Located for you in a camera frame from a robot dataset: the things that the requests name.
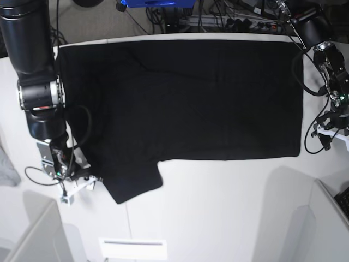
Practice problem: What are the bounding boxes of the black gripper two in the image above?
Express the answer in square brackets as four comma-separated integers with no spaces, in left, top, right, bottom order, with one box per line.
[313,108,348,150]

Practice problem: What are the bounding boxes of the black keyboard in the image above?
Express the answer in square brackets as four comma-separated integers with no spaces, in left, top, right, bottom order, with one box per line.
[334,188,349,218]

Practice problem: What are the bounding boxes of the blue box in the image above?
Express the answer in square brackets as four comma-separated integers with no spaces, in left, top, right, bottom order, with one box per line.
[121,0,196,8]

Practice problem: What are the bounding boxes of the white wrist camera two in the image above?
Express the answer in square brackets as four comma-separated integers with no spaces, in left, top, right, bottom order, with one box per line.
[311,124,348,151]

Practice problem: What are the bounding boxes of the white power strip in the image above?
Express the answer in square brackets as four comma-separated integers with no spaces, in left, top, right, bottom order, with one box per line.
[182,15,278,28]

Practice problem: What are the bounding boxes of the white wrist camera one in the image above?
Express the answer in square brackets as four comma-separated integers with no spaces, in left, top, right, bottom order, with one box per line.
[59,176,103,206]

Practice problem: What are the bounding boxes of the black gripper one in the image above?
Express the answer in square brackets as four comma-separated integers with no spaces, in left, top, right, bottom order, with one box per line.
[37,138,91,181]

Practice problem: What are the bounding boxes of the grey crumpled cloth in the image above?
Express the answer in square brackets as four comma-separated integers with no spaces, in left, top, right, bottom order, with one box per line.
[1,138,21,187]

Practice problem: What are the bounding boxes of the black T-shirt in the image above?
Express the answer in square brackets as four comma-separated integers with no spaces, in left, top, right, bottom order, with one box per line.
[59,40,303,204]

